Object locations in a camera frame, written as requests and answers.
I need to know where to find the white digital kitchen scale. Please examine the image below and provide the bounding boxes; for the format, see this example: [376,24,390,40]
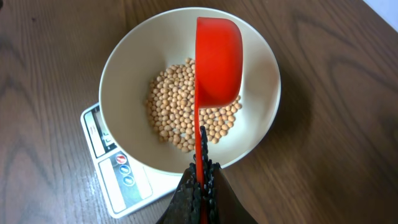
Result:
[80,103,182,218]

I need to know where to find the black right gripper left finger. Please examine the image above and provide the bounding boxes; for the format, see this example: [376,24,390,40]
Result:
[156,163,201,224]

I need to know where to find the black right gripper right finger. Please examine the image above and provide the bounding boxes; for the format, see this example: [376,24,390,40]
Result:
[200,126,256,224]

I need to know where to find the cream plastic bowl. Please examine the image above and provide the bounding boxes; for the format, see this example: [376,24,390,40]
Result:
[99,7,281,175]

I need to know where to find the soybeans in bowl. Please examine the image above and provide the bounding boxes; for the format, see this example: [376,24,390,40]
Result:
[145,58,243,152]

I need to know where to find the red plastic measuring scoop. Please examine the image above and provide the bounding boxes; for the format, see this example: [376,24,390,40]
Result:
[194,17,243,223]

